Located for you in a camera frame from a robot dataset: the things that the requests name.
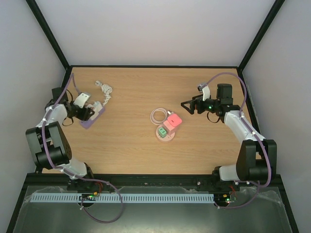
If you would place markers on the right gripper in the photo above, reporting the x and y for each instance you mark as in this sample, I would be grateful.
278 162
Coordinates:
198 106

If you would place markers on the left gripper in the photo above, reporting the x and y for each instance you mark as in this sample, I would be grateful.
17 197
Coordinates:
84 116

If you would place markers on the purple power strip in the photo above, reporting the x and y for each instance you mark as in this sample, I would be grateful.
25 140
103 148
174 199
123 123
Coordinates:
87 124

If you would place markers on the white charger plug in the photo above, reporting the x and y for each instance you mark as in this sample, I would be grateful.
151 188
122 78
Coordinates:
96 106

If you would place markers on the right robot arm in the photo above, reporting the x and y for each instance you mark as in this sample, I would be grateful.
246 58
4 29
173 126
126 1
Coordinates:
257 156

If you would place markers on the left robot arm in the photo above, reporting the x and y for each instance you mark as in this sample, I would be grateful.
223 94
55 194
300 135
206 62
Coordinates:
48 144

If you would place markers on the red pink plug adapter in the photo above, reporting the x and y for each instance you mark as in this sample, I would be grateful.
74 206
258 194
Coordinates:
172 123

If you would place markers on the round pink socket base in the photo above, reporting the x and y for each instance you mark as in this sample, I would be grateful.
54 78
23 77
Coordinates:
167 138

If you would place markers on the green plug adapter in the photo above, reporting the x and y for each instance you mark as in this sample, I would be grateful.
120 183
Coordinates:
162 132

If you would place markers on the grey metal tray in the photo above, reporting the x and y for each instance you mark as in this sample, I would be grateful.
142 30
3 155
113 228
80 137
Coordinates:
53 209

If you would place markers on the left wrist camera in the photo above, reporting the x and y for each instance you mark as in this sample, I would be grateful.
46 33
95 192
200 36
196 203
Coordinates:
81 100

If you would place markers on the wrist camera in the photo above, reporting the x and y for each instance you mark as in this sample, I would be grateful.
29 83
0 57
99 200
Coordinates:
81 100
203 88

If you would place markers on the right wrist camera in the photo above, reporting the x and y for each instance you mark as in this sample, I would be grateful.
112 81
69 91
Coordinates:
203 88

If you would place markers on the black frame rail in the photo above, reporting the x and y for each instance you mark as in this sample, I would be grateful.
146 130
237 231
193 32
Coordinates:
198 182

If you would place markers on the white slotted cable duct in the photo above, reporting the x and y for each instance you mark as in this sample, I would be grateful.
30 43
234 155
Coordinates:
121 197

